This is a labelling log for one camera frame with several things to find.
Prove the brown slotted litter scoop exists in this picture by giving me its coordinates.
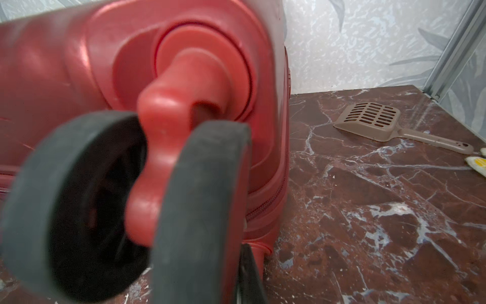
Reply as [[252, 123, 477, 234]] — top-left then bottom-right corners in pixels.
[[334, 103, 474, 155]]

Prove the red hard-shell suitcase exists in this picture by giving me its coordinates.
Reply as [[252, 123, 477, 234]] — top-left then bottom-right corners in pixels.
[[1, 1, 291, 303]]

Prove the yellow rubber glove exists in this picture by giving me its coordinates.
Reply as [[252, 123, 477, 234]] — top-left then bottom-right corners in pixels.
[[465, 148, 486, 177]]

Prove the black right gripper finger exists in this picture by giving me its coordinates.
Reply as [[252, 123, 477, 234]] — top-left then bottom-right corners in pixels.
[[234, 244, 268, 304]]

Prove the aluminium cage frame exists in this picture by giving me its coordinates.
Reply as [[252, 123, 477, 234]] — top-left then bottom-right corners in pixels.
[[423, 0, 485, 101]]

